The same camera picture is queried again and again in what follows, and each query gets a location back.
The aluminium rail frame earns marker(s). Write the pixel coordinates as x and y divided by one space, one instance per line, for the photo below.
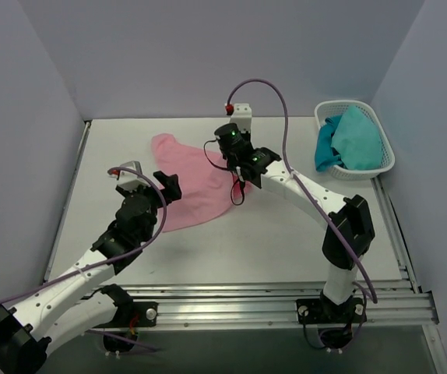
227 292

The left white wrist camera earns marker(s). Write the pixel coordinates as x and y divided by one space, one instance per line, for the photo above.
128 180

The dark teal t shirt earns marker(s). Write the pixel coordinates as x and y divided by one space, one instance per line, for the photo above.
325 155

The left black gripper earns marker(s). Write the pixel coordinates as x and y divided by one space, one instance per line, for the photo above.
167 187

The white plastic basket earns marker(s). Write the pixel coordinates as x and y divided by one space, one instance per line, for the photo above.
337 107

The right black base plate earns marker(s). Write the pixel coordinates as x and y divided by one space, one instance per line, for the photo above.
316 311

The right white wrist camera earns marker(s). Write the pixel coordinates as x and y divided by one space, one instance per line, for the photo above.
241 115

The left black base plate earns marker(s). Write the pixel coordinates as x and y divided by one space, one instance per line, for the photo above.
133 315

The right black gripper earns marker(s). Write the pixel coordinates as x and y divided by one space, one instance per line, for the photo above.
230 142

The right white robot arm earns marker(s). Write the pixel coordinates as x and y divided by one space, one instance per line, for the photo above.
349 227

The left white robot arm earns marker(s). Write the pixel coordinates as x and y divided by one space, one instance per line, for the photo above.
35 323

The pink t shirt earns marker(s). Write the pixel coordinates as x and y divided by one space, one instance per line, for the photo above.
207 192

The light teal t shirt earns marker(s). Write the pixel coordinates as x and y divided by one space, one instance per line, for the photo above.
357 140

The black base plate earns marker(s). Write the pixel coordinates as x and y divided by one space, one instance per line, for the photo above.
316 311
133 315

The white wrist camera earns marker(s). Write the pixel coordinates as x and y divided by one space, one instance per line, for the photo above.
128 180
241 115

